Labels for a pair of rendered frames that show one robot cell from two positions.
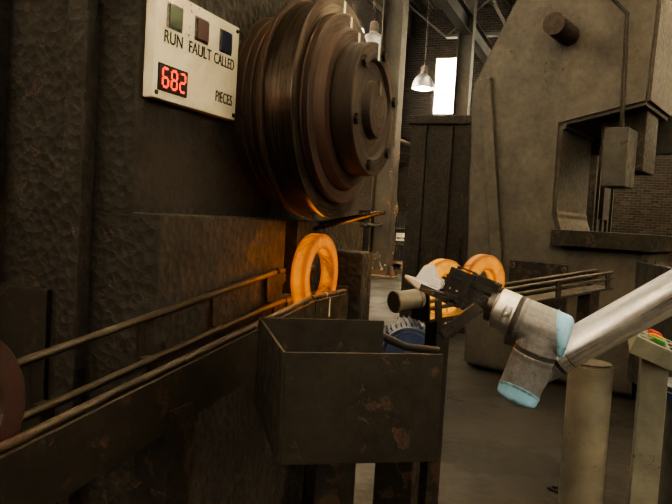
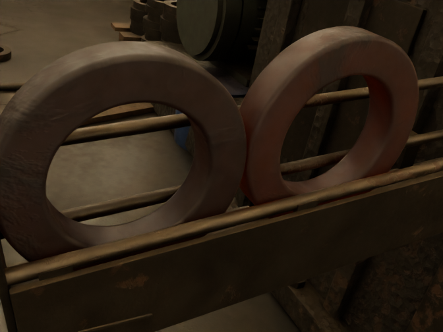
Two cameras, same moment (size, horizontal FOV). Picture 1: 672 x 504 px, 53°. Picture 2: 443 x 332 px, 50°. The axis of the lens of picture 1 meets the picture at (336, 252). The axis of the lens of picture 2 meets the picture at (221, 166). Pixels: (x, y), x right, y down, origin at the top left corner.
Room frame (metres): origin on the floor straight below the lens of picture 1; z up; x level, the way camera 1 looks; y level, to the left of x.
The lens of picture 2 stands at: (0.29, 0.23, 0.82)
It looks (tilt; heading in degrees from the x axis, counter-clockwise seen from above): 28 degrees down; 35
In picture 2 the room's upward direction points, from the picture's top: 12 degrees clockwise
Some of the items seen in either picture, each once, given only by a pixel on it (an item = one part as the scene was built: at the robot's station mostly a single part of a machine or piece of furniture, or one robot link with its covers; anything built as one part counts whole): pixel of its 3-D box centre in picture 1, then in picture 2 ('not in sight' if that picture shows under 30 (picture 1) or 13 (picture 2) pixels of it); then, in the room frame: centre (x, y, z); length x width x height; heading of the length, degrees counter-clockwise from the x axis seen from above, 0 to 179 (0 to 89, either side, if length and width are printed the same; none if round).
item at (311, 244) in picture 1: (315, 275); not in sight; (1.51, 0.04, 0.75); 0.18 x 0.03 x 0.18; 157
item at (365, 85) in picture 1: (367, 110); not in sight; (1.47, -0.05, 1.11); 0.28 x 0.06 x 0.28; 158
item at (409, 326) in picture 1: (405, 348); not in sight; (3.75, -0.42, 0.17); 0.57 x 0.31 x 0.34; 178
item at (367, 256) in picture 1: (346, 297); not in sight; (1.73, -0.03, 0.68); 0.11 x 0.08 x 0.24; 68
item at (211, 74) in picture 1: (196, 59); not in sight; (1.23, 0.27, 1.15); 0.26 x 0.02 x 0.18; 158
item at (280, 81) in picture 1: (325, 110); not in sight; (1.51, 0.04, 1.11); 0.47 x 0.06 x 0.47; 158
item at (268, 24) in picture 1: (291, 110); not in sight; (1.54, 0.12, 1.12); 0.47 x 0.10 x 0.47; 158
